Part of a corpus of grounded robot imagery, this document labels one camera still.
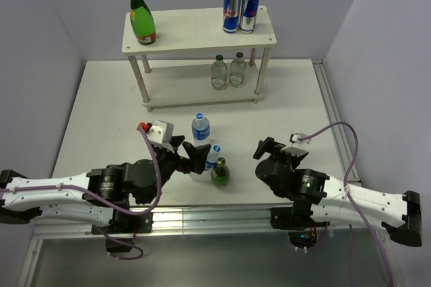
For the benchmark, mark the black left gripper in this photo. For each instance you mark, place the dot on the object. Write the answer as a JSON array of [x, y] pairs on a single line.
[[198, 155]]

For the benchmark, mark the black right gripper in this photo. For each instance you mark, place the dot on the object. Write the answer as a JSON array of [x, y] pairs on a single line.
[[271, 146]]

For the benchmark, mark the Pocari Sweat bottle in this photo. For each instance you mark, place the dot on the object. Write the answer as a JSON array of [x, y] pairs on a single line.
[[200, 128], [210, 163]]

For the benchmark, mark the green glass bottle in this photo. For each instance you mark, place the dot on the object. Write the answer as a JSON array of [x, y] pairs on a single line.
[[220, 174], [142, 22]]

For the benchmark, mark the Chang soda water bottle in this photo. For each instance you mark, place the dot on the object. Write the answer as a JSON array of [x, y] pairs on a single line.
[[219, 73], [237, 70]]

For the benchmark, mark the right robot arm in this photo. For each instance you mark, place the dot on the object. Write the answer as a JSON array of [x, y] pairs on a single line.
[[319, 198]]

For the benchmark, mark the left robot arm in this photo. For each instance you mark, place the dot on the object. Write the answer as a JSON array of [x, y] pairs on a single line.
[[104, 197]]

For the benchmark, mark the white two-tier shelf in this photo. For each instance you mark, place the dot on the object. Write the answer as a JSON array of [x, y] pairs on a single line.
[[186, 83]]

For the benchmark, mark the blue silver can right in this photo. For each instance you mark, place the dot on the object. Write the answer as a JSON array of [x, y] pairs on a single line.
[[248, 15]]

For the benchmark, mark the blue silver can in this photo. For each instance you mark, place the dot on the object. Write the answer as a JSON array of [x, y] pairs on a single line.
[[248, 15], [231, 10]]

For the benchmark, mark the blue silver can left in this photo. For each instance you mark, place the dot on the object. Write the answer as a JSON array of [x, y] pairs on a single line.
[[231, 10]]

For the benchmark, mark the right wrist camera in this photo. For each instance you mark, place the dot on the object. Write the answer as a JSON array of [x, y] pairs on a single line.
[[298, 143]]

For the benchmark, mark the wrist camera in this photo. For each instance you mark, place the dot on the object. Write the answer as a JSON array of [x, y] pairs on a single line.
[[158, 130], [298, 143]]

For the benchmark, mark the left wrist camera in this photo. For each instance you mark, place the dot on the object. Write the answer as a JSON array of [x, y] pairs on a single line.
[[158, 130]]

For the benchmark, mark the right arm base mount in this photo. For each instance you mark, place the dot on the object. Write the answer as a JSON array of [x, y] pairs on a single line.
[[303, 233]]

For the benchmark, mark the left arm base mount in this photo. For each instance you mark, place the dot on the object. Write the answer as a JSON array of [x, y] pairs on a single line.
[[121, 233]]

